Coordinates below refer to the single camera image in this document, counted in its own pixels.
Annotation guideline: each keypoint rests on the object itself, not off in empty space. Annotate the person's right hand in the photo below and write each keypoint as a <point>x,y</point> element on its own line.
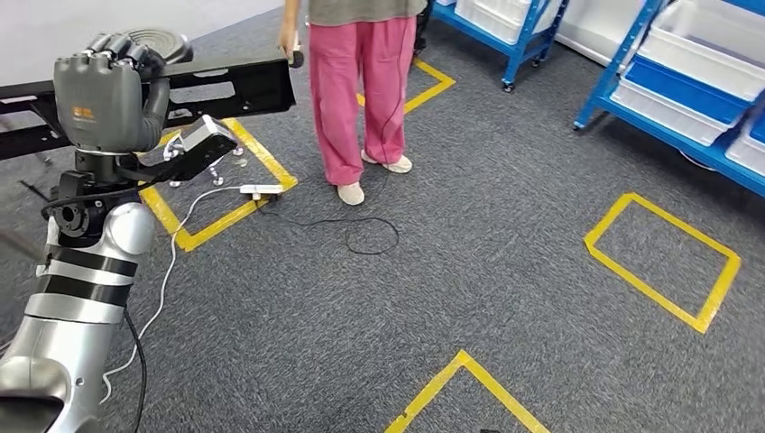
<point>288,43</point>

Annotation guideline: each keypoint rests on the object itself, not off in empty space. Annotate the white plastic crate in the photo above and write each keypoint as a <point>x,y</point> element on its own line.
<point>490,21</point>
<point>663,113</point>
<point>747,156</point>
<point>705,54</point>

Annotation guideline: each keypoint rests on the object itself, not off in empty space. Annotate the yellow floor tape square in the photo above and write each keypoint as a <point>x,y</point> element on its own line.
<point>645,287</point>
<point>429,388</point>

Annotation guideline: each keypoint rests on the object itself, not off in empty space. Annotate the blue plastic crate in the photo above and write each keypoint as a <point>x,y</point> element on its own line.
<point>675,89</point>
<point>759,128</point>

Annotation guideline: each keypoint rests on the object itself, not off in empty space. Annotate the long black perforated panel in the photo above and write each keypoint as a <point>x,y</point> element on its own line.
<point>257,89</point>

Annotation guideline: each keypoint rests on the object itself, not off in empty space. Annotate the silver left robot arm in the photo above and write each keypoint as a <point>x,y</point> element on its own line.
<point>66,358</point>

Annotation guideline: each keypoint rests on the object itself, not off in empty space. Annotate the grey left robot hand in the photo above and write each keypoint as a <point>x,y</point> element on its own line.
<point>95,107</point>

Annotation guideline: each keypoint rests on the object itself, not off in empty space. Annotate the white power strip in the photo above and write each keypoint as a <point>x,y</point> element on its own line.
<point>263,190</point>

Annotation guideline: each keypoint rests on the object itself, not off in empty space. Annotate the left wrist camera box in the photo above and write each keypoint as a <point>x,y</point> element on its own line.
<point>200,134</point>

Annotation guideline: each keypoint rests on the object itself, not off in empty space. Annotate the blue metal shelf rack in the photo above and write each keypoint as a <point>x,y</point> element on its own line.
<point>621,57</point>
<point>526,42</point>

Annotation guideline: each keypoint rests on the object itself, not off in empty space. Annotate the black handheld device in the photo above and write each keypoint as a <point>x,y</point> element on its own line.
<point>297,58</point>

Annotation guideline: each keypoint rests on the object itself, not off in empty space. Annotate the person's right forearm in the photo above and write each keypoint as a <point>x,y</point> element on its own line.
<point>290,15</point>

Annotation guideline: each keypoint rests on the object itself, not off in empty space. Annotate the person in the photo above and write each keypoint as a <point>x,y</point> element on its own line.
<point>341,89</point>

